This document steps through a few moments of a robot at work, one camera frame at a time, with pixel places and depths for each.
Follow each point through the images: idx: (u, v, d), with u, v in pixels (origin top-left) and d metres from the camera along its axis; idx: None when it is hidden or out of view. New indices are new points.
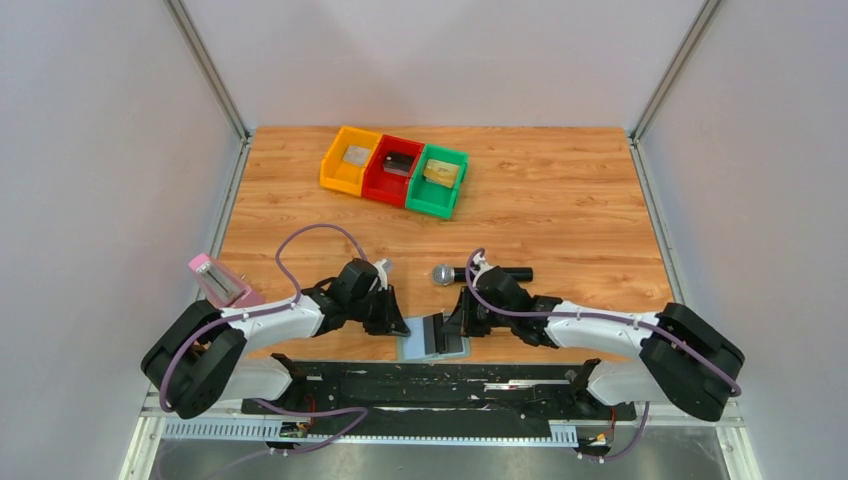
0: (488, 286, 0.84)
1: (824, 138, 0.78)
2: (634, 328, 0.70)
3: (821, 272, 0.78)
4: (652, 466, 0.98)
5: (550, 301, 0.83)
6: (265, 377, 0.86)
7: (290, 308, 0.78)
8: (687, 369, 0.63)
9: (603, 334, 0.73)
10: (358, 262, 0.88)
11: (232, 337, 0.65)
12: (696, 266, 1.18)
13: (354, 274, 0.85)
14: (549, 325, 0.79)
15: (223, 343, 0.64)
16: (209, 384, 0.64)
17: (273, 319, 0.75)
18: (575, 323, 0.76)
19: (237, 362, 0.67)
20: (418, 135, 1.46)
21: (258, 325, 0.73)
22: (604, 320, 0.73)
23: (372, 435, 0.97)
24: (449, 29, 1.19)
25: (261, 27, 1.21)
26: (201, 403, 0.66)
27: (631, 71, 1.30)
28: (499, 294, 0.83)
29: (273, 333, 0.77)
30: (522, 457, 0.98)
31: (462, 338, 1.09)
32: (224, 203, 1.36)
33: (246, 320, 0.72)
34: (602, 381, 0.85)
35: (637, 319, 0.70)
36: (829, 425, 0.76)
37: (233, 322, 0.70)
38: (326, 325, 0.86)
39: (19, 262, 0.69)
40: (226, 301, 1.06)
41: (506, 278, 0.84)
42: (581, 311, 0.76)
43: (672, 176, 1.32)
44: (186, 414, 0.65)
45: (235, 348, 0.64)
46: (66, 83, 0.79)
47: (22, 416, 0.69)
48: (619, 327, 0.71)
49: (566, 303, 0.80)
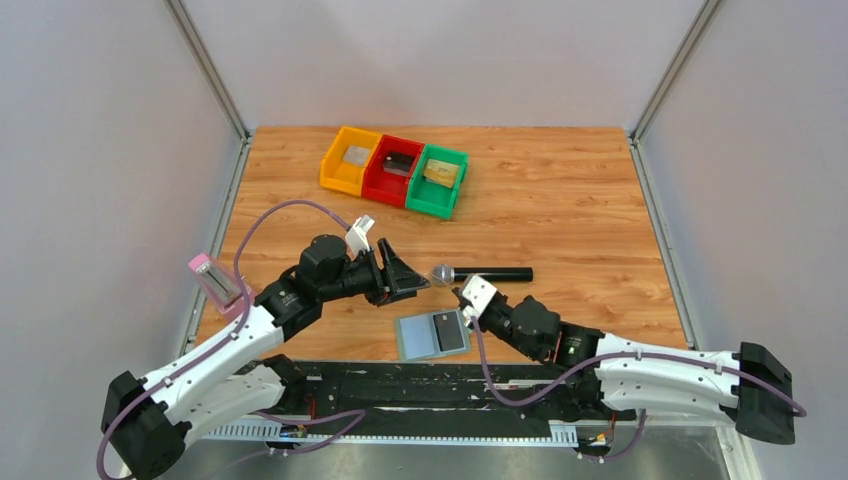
0: (536, 329, 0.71)
1: (823, 138, 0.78)
2: (716, 372, 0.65)
3: (820, 271, 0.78)
4: (652, 467, 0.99)
5: (587, 333, 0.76)
6: (241, 403, 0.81)
7: (232, 340, 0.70)
8: (774, 412, 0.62)
9: (679, 380, 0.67)
10: (319, 245, 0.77)
11: (156, 413, 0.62)
12: (697, 266, 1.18)
13: (312, 263, 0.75)
14: (600, 367, 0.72)
15: (145, 425, 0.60)
16: (155, 454, 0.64)
17: (210, 366, 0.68)
18: (635, 363, 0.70)
19: (171, 431, 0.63)
20: (418, 135, 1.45)
21: (189, 383, 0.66)
22: (676, 363, 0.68)
23: (372, 435, 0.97)
24: (450, 28, 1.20)
25: (262, 27, 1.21)
26: (162, 462, 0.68)
27: (631, 71, 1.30)
28: (550, 337, 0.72)
29: (222, 374, 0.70)
30: (522, 457, 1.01)
31: (461, 333, 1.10)
32: (225, 204, 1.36)
33: (172, 383, 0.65)
34: (622, 396, 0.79)
35: (719, 364, 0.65)
36: (831, 426, 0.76)
37: (156, 395, 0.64)
38: (295, 324, 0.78)
39: (20, 260, 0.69)
40: (227, 301, 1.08)
41: (552, 318, 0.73)
42: (641, 351, 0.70)
43: (672, 176, 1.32)
44: (151, 474, 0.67)
45: (162, 424, 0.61)
46: (67, 82, 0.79)
47: (23, 417, 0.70)
48: (697, 371, 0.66)
49: (608, 341, 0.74)
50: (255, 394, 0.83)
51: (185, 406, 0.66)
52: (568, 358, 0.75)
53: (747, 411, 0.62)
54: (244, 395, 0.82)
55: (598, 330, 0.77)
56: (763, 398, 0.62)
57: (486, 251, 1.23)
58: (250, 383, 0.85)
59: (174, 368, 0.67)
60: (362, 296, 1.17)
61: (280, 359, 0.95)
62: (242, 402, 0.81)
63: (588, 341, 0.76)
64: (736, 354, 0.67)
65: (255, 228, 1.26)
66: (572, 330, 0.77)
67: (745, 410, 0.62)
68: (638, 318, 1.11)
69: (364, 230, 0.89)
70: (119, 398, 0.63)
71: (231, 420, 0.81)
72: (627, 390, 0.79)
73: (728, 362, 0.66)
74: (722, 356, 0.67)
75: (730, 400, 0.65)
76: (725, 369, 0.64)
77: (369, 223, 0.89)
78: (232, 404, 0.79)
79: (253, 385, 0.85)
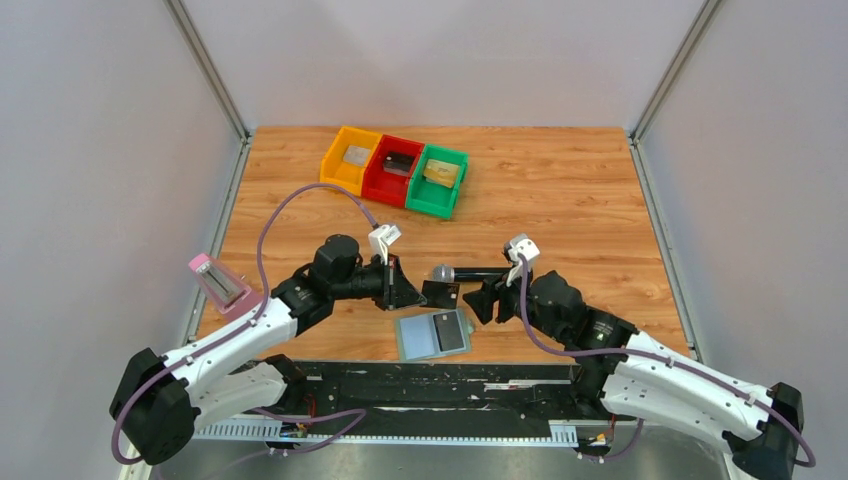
0: (553, 300, 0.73)
1: (823, 137, 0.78)
2: (746, 404, 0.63)
3: (821, 270, 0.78)
4: (652, 467, 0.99)
5: (616, 325, 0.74)
6: (247, 395, 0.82)
7: (251, 327, 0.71)
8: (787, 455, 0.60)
9: (706, 398, 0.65)
10: (333, 244, 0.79)
11: (176, 390, 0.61)
12: (697, 266, 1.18)
13: (326, 261, 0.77)
14: (626, 361, 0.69)
15: (166, 400, 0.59)
16: (167, 434, 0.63)
17: (229, 349, 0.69)
18: (663, 369, 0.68)
19: (189, 410, 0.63)
20: (418, 135, 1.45)
21: (209, 363, 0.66)
22: (707, 381, 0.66)
23: (371, 435, 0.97)
24: (449, 29, 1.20)
25: (262, 27, 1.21)
26: (170, 445, 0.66)
27: (631, 71, 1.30)
28: (565, 308, 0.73)
29: (238, 358, 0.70)
30: (522, 457, 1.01)
31: (462, 333, 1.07)
32: (225, 204, 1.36)
33: (192, 362, 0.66)
34: (625, 400, 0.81)
35: (753, 396, 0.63)
36: (832, 424, 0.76)
37: (176, 372, 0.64)
38: (307, 319, 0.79)
39: (20, 259, 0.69)
40: (226, 301, 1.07)
41: (573, 293, 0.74)
42: (674, 358, 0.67)
43: (672, 176, 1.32)
44: (157, 458, 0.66)
45: (181, 402, 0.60)
46: (66, 81, 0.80)
47: (22, 418, 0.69)
48: (726, 397, 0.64)
49: (641, 340, 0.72)
50: (260, 388, 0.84)
51: (203, 385, 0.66)
52: (594, 343, 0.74)
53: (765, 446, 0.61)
54: (250, 389, 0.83)
55: (632, 325, 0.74)
56: (786, 440, 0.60)
57: (486, 250, 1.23)
58: (255, 378, 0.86)
59: (195, 347, 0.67)
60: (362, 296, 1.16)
61: (282, 357, 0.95)
62: (248, 395, 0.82)
63: (619, 332, 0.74)
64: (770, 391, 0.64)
65: (264, 231, 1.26)
66: (600, 316, 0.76)
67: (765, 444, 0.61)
68: (638, 318, 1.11)
69: (387, 238, 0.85)
70: (140, 372, 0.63)
71: (235, 412, 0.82)
72: (629, 395, 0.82)
73: (761, 397, 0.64)
74: (756, 390, 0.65)
75: (747, 432, 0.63)
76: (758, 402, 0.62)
77: (393, 233, 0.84)
78: (237, 396, 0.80)
79: (257, 380, 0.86)
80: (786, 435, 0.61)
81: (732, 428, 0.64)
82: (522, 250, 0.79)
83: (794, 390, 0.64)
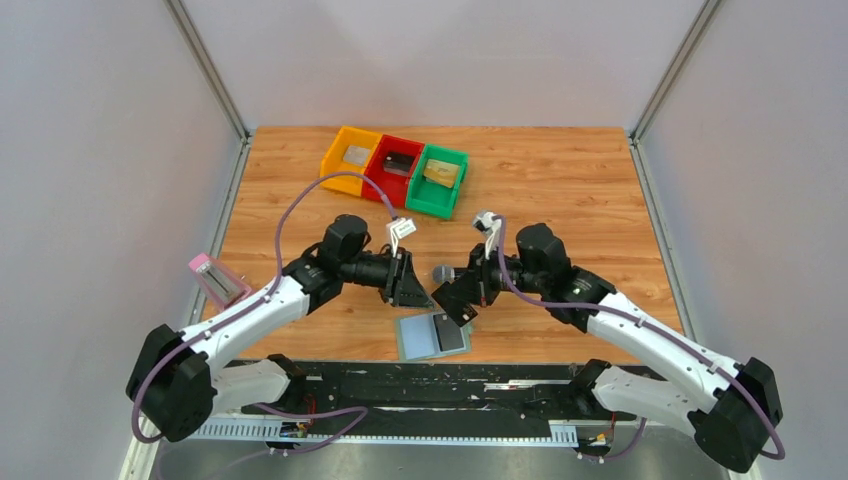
0: (532, 246, 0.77)
1: (825, 138, 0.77)
2: (709, 370, 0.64)
3: (820, 269, 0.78)
4: (652, 466, 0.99)
5: (595, 282, 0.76)
6: (256, 386, 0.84)
7: (265, 302, 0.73)
8: (746, 434, 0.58)
9: (669, 362, 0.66)
10: (342, 222, 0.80)
11: (195, 362, 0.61)
12: (696, 266, 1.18)
13: (337, 239, 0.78)
14: (595, 316, 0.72)
15: (186, 374, 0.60)
16: (189, 407, 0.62)
17: (244, 324, 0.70)
18: (632, 328, 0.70)
19: (210, 383, 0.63)
20: (418, 135, 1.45)
21: (226, 338, 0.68)
22: (674, 347, 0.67)
23: (372, 435, 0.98)
24: (450, 29, 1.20)
25: (263, 27, 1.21)
26: (190, 423, 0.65)
27: (632, 70, 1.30)
28: (543, 258, 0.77)
29: (253, 334, 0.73)
30: (522, 457, 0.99)
31: (462, 333, 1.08)
32: (224, 203, 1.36)
33: (209, 337, 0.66)
34: (611, 389, 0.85)
35: (716, 363, 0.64)
36: (831, 425, 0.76)
37: (195, 346, 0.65)
38: (320, 297, 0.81)
39: (19, 259, 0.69)
40: (227, 300, 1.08)
41: (555, 242, 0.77)
42: (643, 319, 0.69)
43: (672, 176, 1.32)
44: (177, 437, 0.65)
45: (203, 373, 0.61)
46: (65, 82, 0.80)
47: (22, 416, 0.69)
48: (689, 362, 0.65)
49: (616, 299, 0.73)
50: (266, 380, 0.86)
51: (222, 359, 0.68)
52: (569, 295, 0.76)
53: (720, 416, 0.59)
54: (259, 379, 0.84)
55: (612, 285, 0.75)
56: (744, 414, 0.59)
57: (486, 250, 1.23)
58: (261, 370, 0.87)
59: (210, 323, 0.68)
60: (362, 296, 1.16)
61: (281, 356, 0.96)
62: (257, 385, 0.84)
63: (597, 288, 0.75)
64: (737, 364, 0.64)
65: (279, 227, 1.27)
66: (583, 274, 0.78)
67: (719, 416, 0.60)
68: None
69: (402, 232, 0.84)
70: (156, 350, 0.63)
71: (244, 401, 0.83)
72: (617, 386, 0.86)
73: (726, 366, 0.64)
74: (722, 359, 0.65)
75: (708, 402, 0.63)
76: (719, 370, 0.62)
77: (408, 227, 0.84)
78: (249, 384, 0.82)
79: (263, 372, 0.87)
80: (746, 407, 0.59)
81: (696, 397, 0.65)
82: (489, 219, 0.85)
83: (769, 368, 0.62)
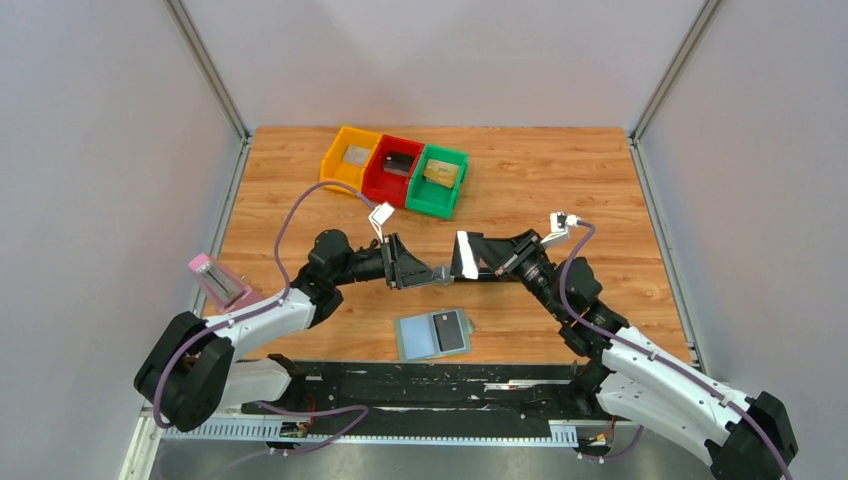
0: (574, 287, 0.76)
1: (824, 138, 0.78)
2: (721, 403, 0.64)
3: (819, 270, 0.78)
4: (653, 466, 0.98)
5: (611, 319, 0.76)
6: (260, 381, 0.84)
7: (279, 305, 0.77)
8: (757, 467, 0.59)
9: (681, 394, 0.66)
10: (320, 245, 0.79)
11: (219, 346, 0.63)
12: (697, 266, 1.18)
13: (320, 264, 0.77)
14: (610, 348, 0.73)
15: (211, 355, 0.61)
16: (206, 393, 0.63)
17: (262, 321, 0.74)
18: (646, 361, 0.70)
19: (228, 370, 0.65)
20: (418, 135, 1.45)
21: (246, 329, 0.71)
22: (686, 379, 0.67)
23: (372, 434, 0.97)
24: (449, 29, 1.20)
25: (262, 28, 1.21)
26: (200, 412, 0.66)
27: (632, 70, 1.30)
28: (581, 299, 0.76)
29: (266, 333, 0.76)
30: (522, 458, 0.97)
31: (462, 333, 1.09)
32: (225, 204, 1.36)
33: (232, 326, 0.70)
34: (616, 398, 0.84)
35: (727, 397, 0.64)
36: (832, 425, 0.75)
37: (219, 332, 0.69)
38: (323, 313, 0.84)
39: (18, 259, 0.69)
40: (227, 301, 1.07)
41: (594, 285, 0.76)
42: (657, 352, 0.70)
43: (672, 176, 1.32)
44: (186, 427, 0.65)
45: (226, 356, 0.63)
46: (65, 82, 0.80)
47: (23, 416, 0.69)
48: (701, 396, 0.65)
49: (631, 332, 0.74)
50: (267, 377, 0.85)
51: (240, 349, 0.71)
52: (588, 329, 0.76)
53: (732, 448, 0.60)
54: (260, 375, 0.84)
55: (625, 319, 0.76)
56: (756, 447, 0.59)
57: None
58: (262, 367, 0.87)
59: (233, 314, 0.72)
60: (362, 296, 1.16)
61: (280, 356, 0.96)
62: (262, 379, 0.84)
63: (612, 323, 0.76)
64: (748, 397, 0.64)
65: (281, 231, 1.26)
66: (600, 307, 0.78)
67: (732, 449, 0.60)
68: (638, 318, 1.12)
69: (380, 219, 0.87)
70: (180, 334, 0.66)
71: (245, 397, 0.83)
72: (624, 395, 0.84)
73: (737, 400, 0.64)
74: (734, 393, 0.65)
75: (720, 435, 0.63)
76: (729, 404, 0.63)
77: (386, 212, 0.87)
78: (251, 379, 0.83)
79: (265, 369, 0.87)
80: (759, 442, 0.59)
81: (709, 430, 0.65)
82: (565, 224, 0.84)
83: (780, 401, 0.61)
